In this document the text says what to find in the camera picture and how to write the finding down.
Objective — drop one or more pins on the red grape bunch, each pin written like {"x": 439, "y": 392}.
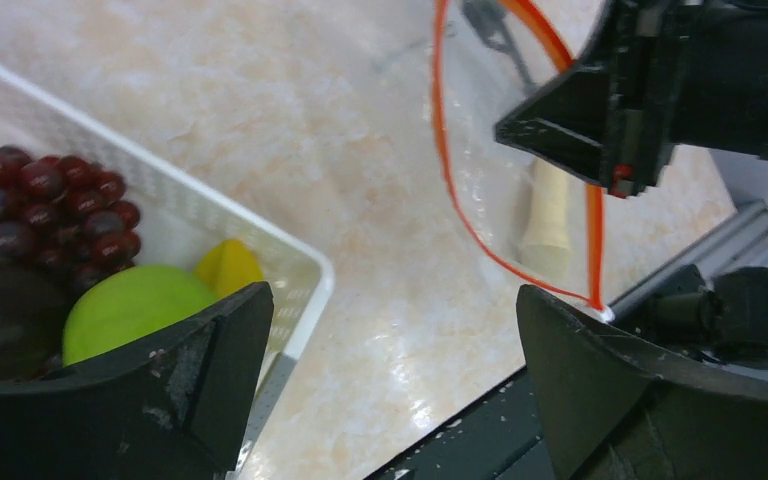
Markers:
{"x": 67, "y": 217}

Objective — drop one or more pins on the white plastic basket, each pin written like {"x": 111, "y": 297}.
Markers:
{"x": 184, "y": 218}

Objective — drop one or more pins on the yellow fruit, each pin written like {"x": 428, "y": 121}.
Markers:
{"x": 228, "y": 267}

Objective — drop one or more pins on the green apple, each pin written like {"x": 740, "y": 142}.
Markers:
{"x": 130, "y": 305}

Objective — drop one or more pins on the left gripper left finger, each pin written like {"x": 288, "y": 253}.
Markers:
{"x": 171, "y": 405}

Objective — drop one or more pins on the microphone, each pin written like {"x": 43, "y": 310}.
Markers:
{"x": 487, "y": 18}

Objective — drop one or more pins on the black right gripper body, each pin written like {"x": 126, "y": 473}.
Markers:
{"x": 681, "y": 73}

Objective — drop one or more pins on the clear zip bag orange zipper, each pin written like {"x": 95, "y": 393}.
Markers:
{"x": 489, "y": 184}

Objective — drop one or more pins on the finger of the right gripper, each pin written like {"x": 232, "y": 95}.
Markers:
{"x": 566, "y": 121}

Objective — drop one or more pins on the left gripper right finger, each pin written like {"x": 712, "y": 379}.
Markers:
{"x": 614, "y": 406}

